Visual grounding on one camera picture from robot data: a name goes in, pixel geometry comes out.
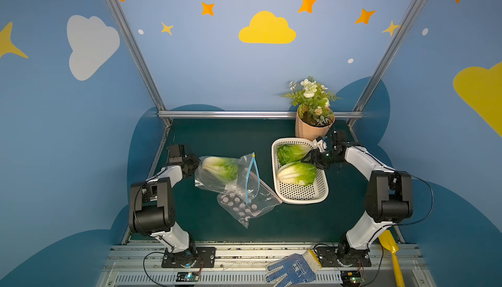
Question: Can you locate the green chinese cabbage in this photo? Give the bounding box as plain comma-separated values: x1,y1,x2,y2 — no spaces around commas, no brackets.
202,156,239,184
277,145,311,165
277,162,317,186

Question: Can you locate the blue-zip bag with cabbages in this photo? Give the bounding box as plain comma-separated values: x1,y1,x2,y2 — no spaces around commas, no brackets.
195,152,282,204

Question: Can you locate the pink-zip dotted zip-top bag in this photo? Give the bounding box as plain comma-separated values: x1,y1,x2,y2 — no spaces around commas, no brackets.
217,185,283,228

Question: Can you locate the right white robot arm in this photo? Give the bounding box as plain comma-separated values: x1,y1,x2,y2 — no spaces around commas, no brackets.
309,132,413,263

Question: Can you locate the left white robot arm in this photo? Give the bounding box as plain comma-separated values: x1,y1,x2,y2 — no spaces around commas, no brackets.
128,144,200,258

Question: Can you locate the potted artificial flower plant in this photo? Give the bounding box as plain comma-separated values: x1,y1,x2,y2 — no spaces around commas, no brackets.
282,76,339,141

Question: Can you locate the white perforated plastic basket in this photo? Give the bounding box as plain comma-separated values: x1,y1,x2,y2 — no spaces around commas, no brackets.
271,137,329,205

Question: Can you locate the yellow plastic shovel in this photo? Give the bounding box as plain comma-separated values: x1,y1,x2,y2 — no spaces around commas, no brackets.
379,230,405,287

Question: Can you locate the blue dotted work glove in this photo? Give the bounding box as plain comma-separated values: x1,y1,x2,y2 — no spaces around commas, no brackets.
265,249,322,287

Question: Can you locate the aluminium frame back rail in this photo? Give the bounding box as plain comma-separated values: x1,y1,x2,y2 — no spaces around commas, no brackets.
157,110,364,120

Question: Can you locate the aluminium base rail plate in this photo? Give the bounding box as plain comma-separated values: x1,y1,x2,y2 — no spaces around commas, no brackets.
95,241,428,287

